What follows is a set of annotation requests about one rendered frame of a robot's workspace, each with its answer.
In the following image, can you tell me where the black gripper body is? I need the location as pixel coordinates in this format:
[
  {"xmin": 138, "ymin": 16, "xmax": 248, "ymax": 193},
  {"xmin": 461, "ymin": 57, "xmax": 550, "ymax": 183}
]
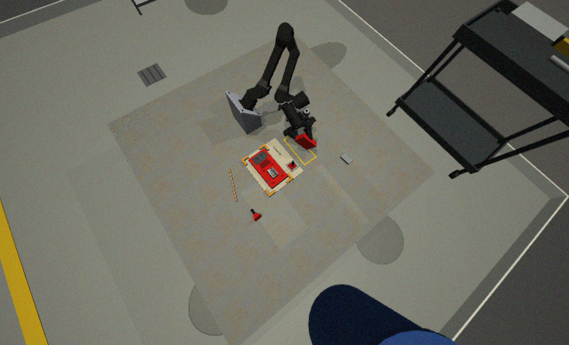
[{"xmin": 283, "ymin": 111, "xmax": 316, "ymax": 136}]

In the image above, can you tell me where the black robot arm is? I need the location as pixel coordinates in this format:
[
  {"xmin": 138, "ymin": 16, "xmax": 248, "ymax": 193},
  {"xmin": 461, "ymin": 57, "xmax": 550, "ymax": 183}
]
[{"xmin": 238, "ymin": 22, "xmax": 310, "ymax": 117}]

